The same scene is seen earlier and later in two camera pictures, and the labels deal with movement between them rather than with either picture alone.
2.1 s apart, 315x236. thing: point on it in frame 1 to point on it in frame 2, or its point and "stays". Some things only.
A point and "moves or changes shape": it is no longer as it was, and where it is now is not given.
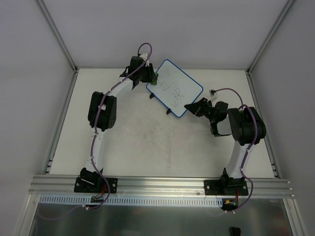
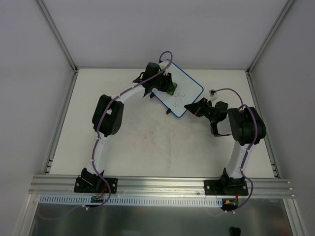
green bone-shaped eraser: x=154 y=81 moves or changes shape
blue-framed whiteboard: x=174 y=88 stays
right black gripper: x=201 y=107 stays
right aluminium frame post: x=271 y=34 stays
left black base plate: x=79 y=188 stays
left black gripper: x=146 y=74 to x=166 y=82
